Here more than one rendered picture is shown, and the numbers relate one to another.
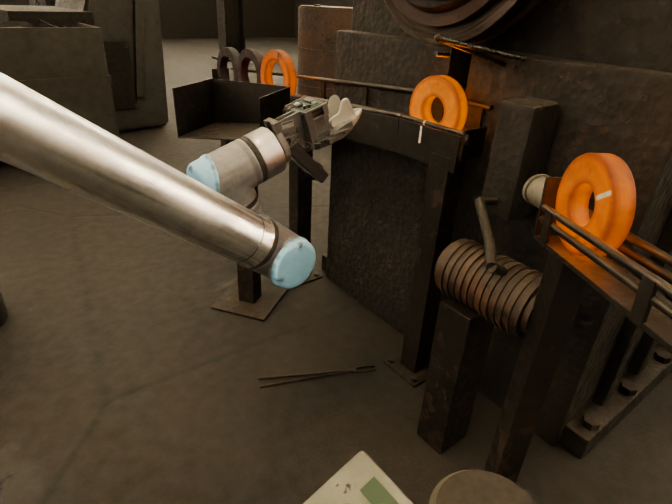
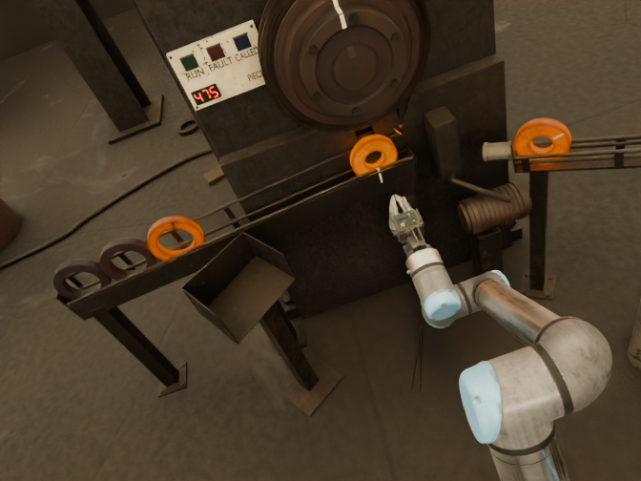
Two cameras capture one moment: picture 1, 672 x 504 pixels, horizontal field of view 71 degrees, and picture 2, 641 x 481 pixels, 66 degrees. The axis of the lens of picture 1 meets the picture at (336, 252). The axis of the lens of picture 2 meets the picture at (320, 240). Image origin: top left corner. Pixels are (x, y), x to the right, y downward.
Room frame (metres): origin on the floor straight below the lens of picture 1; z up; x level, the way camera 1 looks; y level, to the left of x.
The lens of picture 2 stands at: (0.44, 0.92, 1.71)
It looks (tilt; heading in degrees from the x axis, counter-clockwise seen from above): 43 degrees down; 313
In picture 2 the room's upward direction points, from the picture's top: 23 degrees counter-clockwise
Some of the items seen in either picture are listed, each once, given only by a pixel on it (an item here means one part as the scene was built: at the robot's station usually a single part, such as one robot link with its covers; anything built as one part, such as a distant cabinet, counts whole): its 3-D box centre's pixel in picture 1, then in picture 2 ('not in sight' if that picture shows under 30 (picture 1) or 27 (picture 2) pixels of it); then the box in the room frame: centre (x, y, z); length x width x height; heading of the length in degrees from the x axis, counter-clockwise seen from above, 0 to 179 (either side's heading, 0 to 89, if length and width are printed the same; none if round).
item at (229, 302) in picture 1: (239, 204); (274, 337); (1.39, 0.32, 0.36); 0.26 x 0.20 x 0.72; 74
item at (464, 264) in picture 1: (473, 363); (496, 247); (0.80, -0.32, 0.27); 0.22 x 0.13 x 0.53; 39
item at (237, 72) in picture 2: not in sight; (222, 67); (1.48, -0.09, 1.15); 0.26 x 0.02 x 0.18; 39
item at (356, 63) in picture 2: not in sight; (353, 64); (1.08, -0.14, 1.11); 0.28 x 0.06 x 0.28; 39
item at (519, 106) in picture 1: (518, 159); (443, 145); (0.97, -0.37, 0.68); 0.11 x 0.08 x 0.24; 129
